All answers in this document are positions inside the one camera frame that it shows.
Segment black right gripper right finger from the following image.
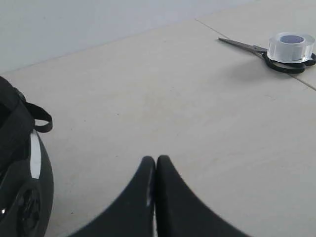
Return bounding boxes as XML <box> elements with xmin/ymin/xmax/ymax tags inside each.
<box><xmin>155</xmin><ymin>155</ymin><xmax>248</xmax><ymax>237</ymax></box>

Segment clear tape roll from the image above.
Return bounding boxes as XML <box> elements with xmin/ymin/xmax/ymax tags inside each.
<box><xmin>267</xmin><ymin>32</ymin><xmax>316</xmax><ymax>64</ymax></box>

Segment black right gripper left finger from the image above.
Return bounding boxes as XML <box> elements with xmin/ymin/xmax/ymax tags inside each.
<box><xmin>71</xmin><ymin>156</ymin><xmax>156</xmax><ymax>237</ymax></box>

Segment black helmet with tinted visor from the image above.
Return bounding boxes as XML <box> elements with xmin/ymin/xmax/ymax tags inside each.
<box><xmin>0</xmin><ymin>78</ymin><xmax>54</xmax><ymax>237</ymax></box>

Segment black handled scissors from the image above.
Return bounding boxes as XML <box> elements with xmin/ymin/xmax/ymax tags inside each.
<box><xmin>218</xmin><ymin>38</ymin><xmax>316</xmax><ymax>74</ymax></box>

